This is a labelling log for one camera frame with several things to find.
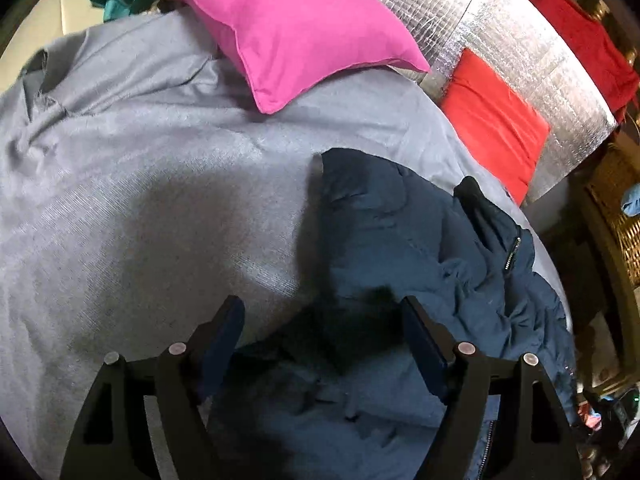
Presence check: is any light blue cloth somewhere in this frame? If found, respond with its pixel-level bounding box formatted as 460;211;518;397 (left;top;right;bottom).
620;182;640;218

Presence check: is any silver foil insulation mat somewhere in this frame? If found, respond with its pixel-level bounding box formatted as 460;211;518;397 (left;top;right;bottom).
370;0;617;203

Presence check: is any dark red cloth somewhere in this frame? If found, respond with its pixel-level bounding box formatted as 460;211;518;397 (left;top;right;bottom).
482;0;640;121

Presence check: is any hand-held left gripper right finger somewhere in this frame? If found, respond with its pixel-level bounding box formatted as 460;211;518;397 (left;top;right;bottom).
401;295;583;480

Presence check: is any navy blue puffer jacket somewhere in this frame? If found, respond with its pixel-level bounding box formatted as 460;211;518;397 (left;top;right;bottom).
200;147;581;480

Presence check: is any grey bed sheet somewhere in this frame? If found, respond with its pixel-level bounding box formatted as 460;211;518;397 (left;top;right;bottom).
0;10;573;473

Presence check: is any wicker furniture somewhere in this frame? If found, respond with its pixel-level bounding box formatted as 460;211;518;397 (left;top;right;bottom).
575;145;640;401

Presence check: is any red pillow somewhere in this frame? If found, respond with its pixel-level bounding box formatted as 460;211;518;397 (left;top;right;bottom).
439;48;551;207

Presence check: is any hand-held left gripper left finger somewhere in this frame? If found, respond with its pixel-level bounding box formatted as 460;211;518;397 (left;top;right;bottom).
59;295;246;480

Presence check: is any pink pillow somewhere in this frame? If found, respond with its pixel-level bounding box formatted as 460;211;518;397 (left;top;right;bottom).
141;0;431;114

